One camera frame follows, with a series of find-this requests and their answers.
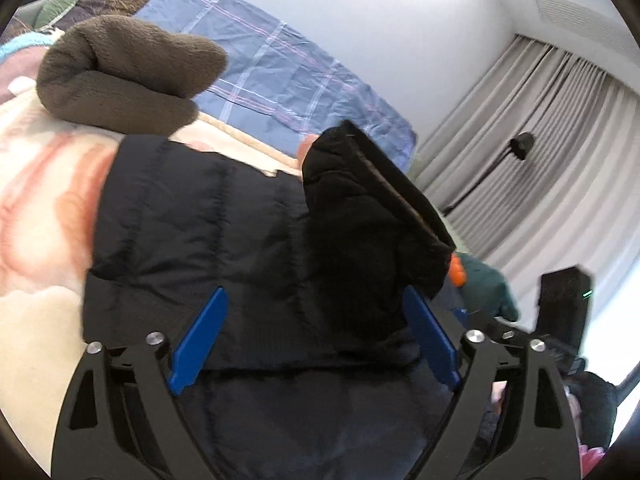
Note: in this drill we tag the pink printed blanket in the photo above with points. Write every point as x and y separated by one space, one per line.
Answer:
45 200

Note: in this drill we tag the orange puffer jacket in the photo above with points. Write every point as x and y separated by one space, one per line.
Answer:
457 271

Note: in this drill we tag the white air vent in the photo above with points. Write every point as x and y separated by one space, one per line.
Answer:
575 15

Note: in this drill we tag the person's pink clothing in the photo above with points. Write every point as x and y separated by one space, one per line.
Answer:
590 455

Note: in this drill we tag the blue plaid bed sheet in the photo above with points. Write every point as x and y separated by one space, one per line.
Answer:
280 75

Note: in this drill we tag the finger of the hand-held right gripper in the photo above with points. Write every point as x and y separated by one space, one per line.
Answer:
462 316

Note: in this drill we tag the black puffer jacket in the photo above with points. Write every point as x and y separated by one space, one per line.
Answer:
225 240

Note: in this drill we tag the teal cloth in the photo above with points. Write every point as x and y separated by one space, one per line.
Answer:
25 42

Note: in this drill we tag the grey curtain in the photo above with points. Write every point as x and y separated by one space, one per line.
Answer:
540 185

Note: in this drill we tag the dark green garment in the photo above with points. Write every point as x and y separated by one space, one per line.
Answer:
487 285

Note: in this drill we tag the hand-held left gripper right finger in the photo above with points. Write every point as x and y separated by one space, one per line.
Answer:
432 340

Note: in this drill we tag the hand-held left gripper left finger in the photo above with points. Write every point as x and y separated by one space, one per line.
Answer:
197 340

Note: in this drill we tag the brown fleece garment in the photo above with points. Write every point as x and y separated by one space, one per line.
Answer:
125 80

